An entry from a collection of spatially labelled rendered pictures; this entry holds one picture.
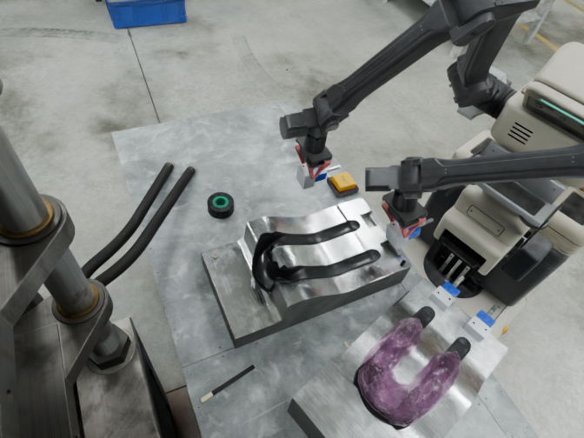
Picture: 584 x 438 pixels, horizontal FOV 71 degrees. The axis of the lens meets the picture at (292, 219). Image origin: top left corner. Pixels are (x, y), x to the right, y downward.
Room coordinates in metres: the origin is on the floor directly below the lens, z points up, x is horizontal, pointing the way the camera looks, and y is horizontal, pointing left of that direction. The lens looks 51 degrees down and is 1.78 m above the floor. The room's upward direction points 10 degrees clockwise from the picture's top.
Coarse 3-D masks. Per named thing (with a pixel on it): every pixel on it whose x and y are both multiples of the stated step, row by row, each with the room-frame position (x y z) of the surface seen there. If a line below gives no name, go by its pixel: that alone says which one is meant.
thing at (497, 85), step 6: (492, 78) 1.01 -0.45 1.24; (492, 84) 1.00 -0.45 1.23; (498, 84) 1.04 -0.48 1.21; (504, 84) 1.04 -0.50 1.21; (498, 90) 1.02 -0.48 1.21; (492, 96) 1.00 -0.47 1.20; (480, 102) 1.00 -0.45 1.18; (486, 102) 1.00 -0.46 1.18; (480, 108) 1.01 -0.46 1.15; (486, 108) 1.01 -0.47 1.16
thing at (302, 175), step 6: (300, 168) 0.85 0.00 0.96; (306, 168) 0.86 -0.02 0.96; (318, 168) 0.88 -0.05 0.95; (330, 168) 0.90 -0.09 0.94; (336, 168) 0.90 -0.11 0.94; (300, 174) 0.85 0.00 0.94; (306, 174) 0.83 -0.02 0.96; (324, 174) 0.86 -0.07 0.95; (300, 180) 0.84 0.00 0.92; (306, 180) 0.83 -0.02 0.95; (312, 180) 0.84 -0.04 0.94; (318, 180) 0.85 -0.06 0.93; (306, 186) 0.83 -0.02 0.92; (312, 186) 0.84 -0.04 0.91
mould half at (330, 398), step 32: (416, 288) 0.59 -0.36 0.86; (384, 320) 0.46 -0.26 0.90; (448, 320) 0.51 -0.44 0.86; (352, 352) 0.37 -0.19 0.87; (416, 352) 0.39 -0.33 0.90; (480, 352) 0.44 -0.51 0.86; (320, 384) 0.28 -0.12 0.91; (352, 384) 0.29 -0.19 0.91; (480, 384) 0.35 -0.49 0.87; (320, 416) 0.22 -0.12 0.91; (352, 416) 0.23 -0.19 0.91; (448, 416) 0.27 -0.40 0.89
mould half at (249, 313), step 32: (256, 224) 0.65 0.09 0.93; (288, 224) 0.68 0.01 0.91; (320, 224) 0.72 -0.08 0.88; (224, 256) 0.58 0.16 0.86; (288, 256) 0.56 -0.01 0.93; (320, 256) 0.61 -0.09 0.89; (384, 256) 0.65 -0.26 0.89; (224, 288) 0.49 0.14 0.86; (256, 288) 0.50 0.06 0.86; (288, 288) 0.48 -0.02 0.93; (320, 288) 0.50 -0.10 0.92; (352, 288) 0.54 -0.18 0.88; (384, 288) 0.60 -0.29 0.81; (224, 320) 0.42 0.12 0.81; (256, 320) 0.42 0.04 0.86; (288, 320) 0.44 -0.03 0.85
